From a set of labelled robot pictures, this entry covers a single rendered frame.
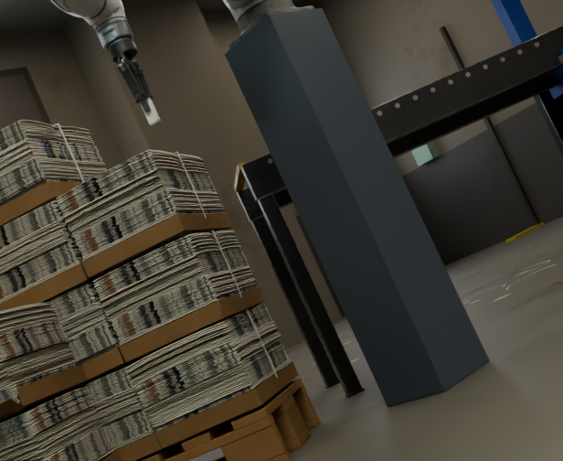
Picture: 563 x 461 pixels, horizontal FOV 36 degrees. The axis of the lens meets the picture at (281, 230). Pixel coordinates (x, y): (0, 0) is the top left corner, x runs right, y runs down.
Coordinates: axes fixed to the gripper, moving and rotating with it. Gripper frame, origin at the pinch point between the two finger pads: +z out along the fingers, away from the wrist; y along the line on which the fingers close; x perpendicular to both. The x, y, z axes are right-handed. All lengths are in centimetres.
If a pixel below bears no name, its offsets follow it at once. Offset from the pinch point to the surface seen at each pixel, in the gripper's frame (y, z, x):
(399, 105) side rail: -65, 19, 57
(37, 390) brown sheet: 41, 56, -38
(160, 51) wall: -499, -189, -135
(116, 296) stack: 18, 42, -22
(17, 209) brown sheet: 16.5, 10.5, -38.2
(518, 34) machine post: -157, 1, 108
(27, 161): 16.9, 0.9, -30.0
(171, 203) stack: 18.4, 27.9, 1.4
